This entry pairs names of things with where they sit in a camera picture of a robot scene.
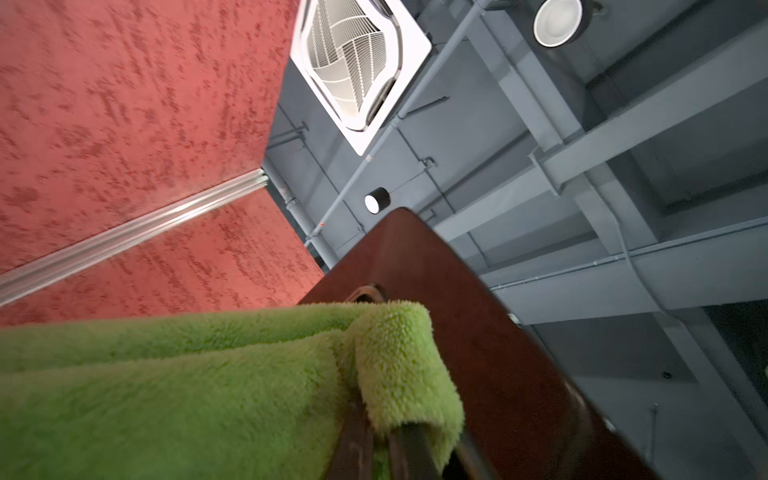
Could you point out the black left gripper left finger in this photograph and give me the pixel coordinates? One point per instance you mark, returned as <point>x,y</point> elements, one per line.
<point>353,455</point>

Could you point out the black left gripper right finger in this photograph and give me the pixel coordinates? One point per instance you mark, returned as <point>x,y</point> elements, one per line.
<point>409,454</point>

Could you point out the square floral plate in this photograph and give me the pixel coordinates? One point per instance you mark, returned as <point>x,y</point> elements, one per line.
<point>527,420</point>

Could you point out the green grey microfibre cloth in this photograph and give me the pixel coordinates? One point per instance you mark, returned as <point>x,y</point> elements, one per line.
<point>232,395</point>

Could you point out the small black ceiling spotlight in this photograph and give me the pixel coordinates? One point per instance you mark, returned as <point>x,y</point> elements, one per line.
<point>377,200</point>

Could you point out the ceiling air conditioner vent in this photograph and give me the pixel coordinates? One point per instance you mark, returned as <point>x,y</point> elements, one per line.
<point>358,57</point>

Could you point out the round ceiling spotlight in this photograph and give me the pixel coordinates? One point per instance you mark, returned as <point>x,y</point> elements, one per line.
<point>560,22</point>

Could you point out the aluminium corner post left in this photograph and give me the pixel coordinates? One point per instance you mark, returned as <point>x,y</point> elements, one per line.
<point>59,265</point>

